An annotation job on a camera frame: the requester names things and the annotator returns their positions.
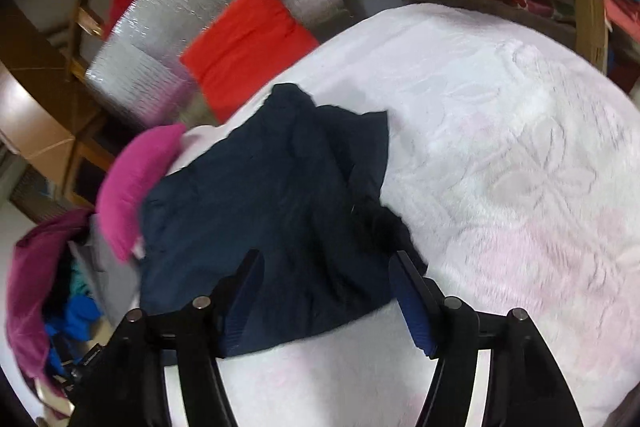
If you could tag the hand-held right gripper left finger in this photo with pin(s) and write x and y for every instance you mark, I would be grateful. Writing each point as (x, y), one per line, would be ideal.
(245, 302)

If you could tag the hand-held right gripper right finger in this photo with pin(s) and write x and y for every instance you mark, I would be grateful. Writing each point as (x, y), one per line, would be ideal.
(412, 307)

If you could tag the navy blue jacket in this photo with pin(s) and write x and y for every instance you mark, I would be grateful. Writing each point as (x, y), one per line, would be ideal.
(280, 207)

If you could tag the blue cloth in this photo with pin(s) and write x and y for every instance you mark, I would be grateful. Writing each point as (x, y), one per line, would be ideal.
(75, 322)

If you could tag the maroon garment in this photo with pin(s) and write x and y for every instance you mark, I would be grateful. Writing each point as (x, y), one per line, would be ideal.
(30, 287)

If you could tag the magenta pillow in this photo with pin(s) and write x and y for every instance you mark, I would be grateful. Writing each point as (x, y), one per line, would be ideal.
(130, 187)

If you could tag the white embossed floral blanket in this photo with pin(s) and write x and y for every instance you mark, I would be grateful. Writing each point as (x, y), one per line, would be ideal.
(500, 157)

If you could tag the orange-red cushion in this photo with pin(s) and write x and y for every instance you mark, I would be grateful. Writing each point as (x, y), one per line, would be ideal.
(250, 42)

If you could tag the silver foil insulation mat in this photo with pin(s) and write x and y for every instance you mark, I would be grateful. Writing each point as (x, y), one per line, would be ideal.
(200, 7)

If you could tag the wooden ladder rack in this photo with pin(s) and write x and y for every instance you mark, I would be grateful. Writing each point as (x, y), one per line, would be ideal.
(87, 27)

